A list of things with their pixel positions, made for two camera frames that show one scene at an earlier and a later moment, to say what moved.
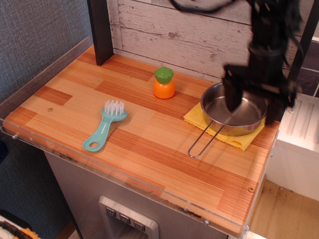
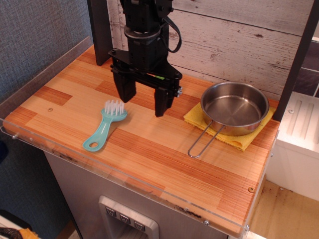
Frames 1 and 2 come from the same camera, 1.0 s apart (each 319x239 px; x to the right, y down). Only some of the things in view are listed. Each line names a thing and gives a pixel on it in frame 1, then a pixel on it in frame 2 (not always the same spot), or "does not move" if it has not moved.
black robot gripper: [265, 70] to [147, 58]
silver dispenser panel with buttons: [122, 222] does not move
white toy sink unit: [293, 162] does not move
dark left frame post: [98, 16] does not move
